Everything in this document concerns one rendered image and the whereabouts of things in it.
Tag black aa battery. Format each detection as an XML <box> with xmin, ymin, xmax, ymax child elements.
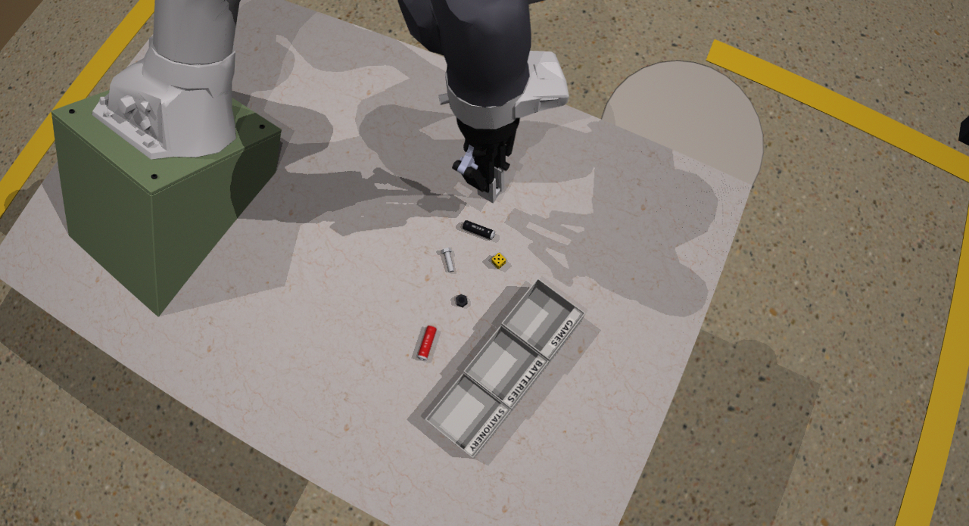
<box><xmin>463</xmin><ymin>220</ymin><xmax>495</xmax><ymax>240</ymax></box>

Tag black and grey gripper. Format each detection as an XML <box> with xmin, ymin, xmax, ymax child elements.
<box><xmin>452</xmin><ymin>118</ymin><xmax>520</xmax><ymax>203</ymax></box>

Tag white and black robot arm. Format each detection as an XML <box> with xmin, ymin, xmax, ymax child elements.
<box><xmin>92</xmin><ymin>0</ymin><xmax>569</xmax><ymax>160</ymax></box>

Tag red aa battery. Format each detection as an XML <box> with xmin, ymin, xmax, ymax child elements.
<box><xmin>417</xmin><ymin>325</ymin><xmax>437</xmax><ymax>360</ymax></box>

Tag grey metal bolt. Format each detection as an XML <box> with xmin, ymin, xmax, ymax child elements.
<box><xmin>441</xmin><ymin>247</ymin><xmax>454</xmax><ymax>272</ymax></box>

